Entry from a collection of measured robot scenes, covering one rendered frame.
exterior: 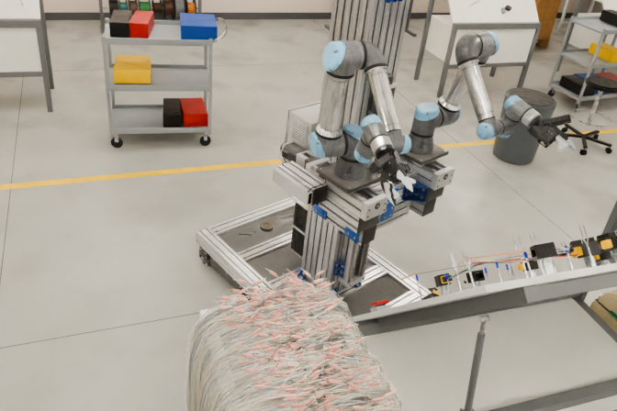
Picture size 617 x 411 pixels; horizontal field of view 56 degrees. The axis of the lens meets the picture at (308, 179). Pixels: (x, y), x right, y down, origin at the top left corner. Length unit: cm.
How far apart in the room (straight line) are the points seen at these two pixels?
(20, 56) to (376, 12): 388
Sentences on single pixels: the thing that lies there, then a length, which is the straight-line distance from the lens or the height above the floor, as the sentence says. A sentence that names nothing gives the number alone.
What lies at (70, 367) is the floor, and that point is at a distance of 340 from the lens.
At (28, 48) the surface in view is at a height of 62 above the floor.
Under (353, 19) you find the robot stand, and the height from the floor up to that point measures 180.
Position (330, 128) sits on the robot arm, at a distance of 248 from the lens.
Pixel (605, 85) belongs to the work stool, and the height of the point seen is 69.
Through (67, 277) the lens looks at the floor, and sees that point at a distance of 392.
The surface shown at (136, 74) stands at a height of 65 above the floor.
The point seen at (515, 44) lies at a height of 62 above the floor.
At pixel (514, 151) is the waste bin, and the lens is 574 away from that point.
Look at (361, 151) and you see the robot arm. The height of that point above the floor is 148.
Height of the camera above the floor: 250
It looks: 31 degrees down
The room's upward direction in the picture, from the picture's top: 7 degrees clockwise
